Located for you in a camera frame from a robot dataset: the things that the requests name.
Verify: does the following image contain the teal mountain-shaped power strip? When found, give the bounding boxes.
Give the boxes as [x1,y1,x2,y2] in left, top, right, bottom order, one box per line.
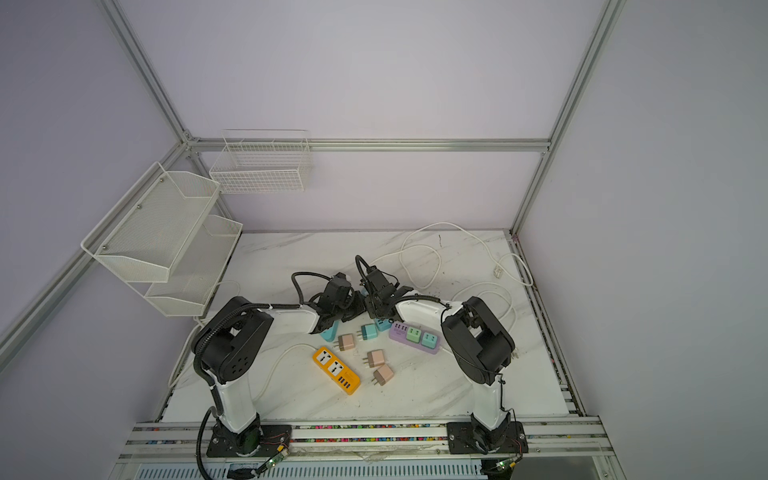
[320,320,340,343]

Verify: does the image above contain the mint charger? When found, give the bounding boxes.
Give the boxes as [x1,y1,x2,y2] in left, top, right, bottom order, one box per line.
[359,323,379,340]

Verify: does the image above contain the pink charger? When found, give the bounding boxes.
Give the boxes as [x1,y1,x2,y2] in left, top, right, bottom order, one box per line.
[371,364,395,385]
[364,349,386,368]
[335,333,356,351]

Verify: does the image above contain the purple power strip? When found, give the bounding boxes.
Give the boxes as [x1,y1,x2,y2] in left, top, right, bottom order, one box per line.
[388,322,442,355]

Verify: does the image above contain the orange power strip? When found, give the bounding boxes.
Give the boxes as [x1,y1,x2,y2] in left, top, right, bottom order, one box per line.
[312,347,361,395]

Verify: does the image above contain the teal long power strip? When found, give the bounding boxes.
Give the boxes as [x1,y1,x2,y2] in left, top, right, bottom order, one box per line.
[374,319,393,332]

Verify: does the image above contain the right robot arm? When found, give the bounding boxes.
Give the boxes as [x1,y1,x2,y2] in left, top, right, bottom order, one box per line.
[356,257,518,454]

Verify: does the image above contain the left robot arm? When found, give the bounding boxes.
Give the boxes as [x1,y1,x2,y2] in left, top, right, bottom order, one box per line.
[190,272,365,434]

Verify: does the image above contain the teal charger on purple strip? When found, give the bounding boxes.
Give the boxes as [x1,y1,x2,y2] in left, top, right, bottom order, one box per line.
[421,332,439,350]

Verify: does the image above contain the lower white mesh shelf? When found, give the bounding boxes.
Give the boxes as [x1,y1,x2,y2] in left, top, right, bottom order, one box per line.
[144,215,242,317]

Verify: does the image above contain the white mesh shelf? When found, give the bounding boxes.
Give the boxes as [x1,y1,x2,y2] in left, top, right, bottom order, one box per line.
[80,162,221,283]
[144,215,242,317]

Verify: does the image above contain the upper white mesh shelf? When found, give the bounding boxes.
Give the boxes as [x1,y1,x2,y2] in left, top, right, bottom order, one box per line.
[80,162,221,283]

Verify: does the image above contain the orange strip white cable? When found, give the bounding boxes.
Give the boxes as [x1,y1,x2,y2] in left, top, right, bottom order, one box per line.
[254,343,319,409]

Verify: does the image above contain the mountain strip white cable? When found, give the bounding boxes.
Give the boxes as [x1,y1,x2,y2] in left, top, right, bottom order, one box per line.
[167,278,242,391]

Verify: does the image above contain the teal strip white cable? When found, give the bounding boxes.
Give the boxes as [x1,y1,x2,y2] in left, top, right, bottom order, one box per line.
[365,221,535,289]

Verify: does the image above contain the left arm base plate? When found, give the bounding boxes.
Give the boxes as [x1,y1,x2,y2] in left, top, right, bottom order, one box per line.
[206,422,292,458]

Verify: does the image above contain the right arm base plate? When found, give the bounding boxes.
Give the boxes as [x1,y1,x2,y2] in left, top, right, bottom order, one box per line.
[446,420,529,455]

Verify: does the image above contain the white wire basket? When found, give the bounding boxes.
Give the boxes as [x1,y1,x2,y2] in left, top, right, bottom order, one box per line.
[209,129,313,194]

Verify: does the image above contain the aluminium frame rails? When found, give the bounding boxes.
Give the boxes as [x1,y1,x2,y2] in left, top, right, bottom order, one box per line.
[0,0,628,480]

